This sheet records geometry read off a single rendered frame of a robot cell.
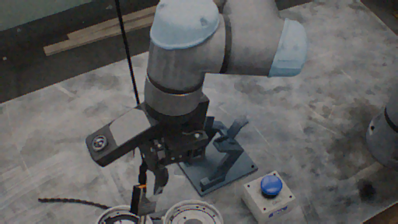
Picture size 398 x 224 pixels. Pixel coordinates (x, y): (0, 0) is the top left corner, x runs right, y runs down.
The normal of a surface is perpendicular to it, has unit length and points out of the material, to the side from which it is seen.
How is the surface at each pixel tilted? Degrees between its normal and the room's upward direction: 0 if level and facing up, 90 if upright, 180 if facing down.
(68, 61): 0
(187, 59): 88
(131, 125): 23
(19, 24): 90
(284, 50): 55
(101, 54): 0
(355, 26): 0
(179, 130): 91
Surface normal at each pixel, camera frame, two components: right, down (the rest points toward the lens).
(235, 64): 0.12, 0.69
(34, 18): 0.47, 0.68
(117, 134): -0.29, -0.45
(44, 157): 0.04, -0.65
